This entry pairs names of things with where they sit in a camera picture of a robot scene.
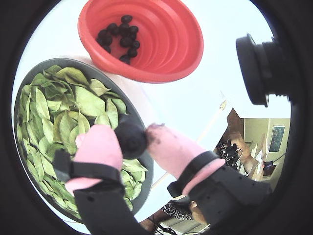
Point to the gripper finger with pink tip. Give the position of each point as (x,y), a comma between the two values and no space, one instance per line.
(97,147)
(176,151)

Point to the dark grey shallow bowl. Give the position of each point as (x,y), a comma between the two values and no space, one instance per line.
(144,161)

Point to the red collapsible silicone cup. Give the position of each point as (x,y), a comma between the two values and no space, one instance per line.
(176,49)

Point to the long thin wooden rod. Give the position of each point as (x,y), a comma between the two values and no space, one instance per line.
(210,122)

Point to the seated person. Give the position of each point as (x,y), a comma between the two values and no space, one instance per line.
(195,213)

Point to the framed teal wall picture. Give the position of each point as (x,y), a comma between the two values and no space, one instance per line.
(277,138)

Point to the black gripper camera module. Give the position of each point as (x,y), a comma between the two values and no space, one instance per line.
(254,73)

